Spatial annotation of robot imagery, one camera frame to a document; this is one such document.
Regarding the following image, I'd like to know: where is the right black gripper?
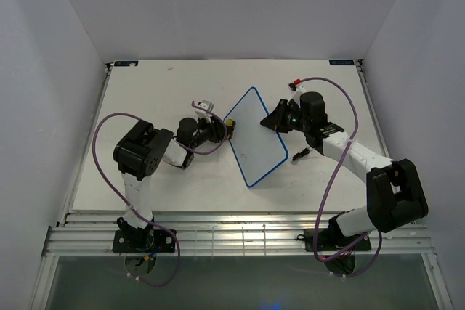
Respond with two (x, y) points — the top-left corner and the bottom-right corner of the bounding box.
(259, 99), (309, 134)

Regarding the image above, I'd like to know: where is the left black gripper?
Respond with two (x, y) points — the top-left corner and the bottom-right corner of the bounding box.
(190, 115), (234, 151)

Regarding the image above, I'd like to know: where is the blue-framed whiteboard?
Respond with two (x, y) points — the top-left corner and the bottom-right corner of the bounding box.
(224, 86), (289, 188)

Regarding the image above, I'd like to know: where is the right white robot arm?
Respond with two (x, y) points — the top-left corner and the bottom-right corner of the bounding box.
(260, 92), (429, 250)

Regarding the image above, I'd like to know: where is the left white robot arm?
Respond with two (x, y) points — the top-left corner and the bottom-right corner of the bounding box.
(113, 117), (235, 252)

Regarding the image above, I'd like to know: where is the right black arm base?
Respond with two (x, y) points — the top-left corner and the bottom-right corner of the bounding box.
(296, 229), (372, 252)

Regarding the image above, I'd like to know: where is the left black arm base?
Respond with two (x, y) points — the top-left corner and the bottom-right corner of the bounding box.
(112, 217), (177, 253)

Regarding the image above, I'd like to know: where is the right blue corner label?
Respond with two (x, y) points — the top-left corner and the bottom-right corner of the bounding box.
(329, 60), (355, 66)

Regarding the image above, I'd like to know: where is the blue corner label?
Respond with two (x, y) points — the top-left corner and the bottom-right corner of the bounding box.
(113, 60), (139, 67)
(329, 60), (355, 66)

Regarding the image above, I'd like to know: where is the left blue corner label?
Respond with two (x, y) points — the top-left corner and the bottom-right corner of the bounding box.
(113, 60), (139, 67)

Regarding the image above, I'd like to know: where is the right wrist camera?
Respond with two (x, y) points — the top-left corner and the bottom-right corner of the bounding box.
(288, 79), (307, 103)

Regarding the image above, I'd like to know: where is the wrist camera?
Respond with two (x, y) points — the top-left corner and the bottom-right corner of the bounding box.
(191, 100), (214, 123)
(288, 79), (307, 103)

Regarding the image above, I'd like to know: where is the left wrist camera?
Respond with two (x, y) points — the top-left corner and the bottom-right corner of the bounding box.
(191, 100), (214, 123)

